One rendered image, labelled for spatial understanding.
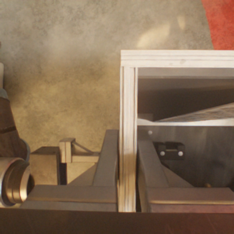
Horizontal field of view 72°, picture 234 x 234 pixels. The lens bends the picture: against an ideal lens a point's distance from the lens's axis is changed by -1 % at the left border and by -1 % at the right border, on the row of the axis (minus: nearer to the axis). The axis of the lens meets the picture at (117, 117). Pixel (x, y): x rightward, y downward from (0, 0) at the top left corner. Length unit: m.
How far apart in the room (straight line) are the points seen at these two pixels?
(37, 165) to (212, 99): 0.34
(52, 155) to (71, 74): 0.86
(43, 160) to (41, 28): 1.04
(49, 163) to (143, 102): 0.67
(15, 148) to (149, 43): 0.93
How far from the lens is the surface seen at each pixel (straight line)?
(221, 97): 0.33
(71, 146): 0.30
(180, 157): 0.93
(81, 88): 1.10
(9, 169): 0.36
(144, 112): 0.90
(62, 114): 1.14
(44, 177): 0.33
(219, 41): 1.28
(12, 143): 0.50
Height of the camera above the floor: 1.06
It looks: 84 degrees down
